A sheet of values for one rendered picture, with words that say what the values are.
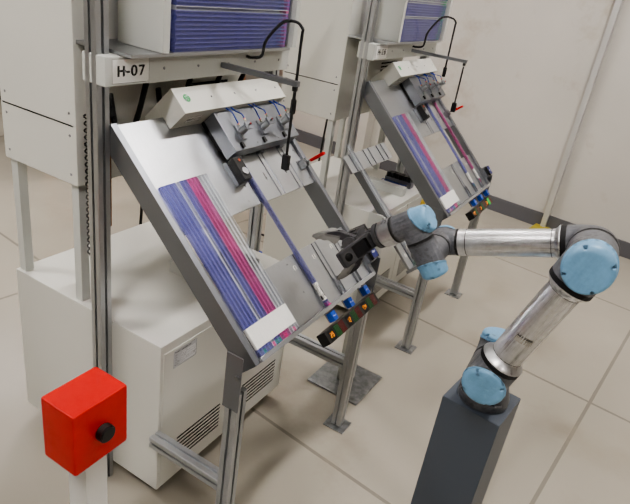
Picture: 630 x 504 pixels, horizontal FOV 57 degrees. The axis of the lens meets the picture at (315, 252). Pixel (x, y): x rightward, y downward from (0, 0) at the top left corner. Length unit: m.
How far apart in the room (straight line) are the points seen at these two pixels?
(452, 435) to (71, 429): 1.10
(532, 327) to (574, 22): 3.66
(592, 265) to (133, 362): 1.27
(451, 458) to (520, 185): 3.51
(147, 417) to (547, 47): 4.05
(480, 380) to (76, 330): 1.23
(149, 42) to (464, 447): 1.43
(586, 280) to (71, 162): 1.34
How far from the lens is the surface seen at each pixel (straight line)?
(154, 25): 1.59
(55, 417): 1.33
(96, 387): 1.34
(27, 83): 1.83
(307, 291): 1.75
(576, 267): 1.44
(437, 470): 1.99
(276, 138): 1.91
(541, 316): 1.52
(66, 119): 1.72
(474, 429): 1.84
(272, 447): 2.33
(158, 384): 1.80
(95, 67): 1.54
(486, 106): 5.18
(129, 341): 1.81
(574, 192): 5.04
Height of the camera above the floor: 1.63
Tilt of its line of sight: 26 degrees down
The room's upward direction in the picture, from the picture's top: 9 degrees clockwise
